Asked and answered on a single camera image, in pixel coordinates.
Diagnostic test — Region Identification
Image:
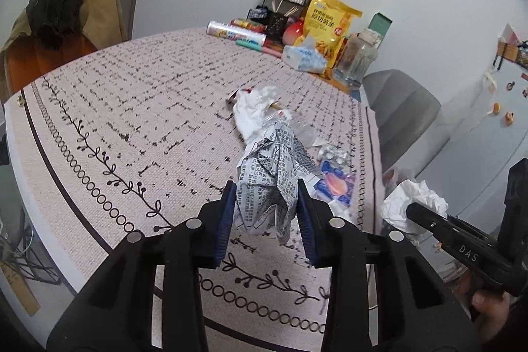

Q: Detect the grey upholstered chair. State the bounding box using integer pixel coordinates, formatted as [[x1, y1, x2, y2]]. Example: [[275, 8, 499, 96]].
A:
[[362, 70, 441, 172]]

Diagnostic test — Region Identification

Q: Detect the crumpled white tissue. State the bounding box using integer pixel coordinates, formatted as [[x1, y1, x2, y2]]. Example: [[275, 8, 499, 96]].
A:
[[377, 179, 448, 236]]

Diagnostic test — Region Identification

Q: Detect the yellow snack bag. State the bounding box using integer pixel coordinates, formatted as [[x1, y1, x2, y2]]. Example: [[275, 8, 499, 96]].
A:
[[303, 0, 362, 69]]

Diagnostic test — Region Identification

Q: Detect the green box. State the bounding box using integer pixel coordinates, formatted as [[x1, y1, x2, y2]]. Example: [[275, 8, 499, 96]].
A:
[[368, 13, 392, 46]]

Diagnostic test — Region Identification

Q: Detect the silver pill blister pack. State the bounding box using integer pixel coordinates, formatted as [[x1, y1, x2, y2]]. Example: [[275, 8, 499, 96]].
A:
[[317, 144, 350, 167]]

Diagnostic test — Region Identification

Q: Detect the black wire rack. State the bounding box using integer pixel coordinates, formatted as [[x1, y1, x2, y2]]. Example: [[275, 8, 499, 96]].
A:
[[246, 0, 311, 43]]

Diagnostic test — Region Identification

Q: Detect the white plastic bag roll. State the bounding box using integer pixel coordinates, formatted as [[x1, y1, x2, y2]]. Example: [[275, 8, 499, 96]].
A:
[[206, 21, 266, 47]]

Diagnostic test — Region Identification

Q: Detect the blue tissue pack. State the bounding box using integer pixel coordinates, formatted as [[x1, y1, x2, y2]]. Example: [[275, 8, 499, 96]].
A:
[[282, 36, 328, 74]]

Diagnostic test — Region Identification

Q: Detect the orange chair with clothes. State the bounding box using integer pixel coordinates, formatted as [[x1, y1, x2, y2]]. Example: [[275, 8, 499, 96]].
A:
[[1, 0, 127, 103]]

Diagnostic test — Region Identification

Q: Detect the purple snack packet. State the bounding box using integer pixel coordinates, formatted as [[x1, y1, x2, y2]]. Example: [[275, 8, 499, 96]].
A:
[[314, 161, 356, 210]]

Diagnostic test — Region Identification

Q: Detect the right hand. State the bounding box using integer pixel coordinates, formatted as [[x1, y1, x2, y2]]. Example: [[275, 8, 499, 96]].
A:
[[455, 272, 511, 342]]

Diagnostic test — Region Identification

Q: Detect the printed newspaper ball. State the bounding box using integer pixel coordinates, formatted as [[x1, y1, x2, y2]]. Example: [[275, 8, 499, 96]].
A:
[[234, 121, 322, 245]]

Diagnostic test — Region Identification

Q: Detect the pink patterned tablecloth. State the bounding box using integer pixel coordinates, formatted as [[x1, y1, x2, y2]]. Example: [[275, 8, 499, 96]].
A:
[[5, 29, 384, 351]]

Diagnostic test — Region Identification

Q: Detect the white refrigerator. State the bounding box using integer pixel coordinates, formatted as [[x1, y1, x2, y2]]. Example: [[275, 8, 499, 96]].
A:
[[420, 61, 527, 216]]

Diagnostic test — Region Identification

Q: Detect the clear plastic water jug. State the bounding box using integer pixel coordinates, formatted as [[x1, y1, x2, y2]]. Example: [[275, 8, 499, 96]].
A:
[[333, 29, 380, 88]]

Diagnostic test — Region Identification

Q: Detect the crumpled white plastic wrapper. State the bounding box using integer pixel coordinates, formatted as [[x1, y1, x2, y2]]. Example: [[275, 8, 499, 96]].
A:
[[226, 86, 318, 147]]

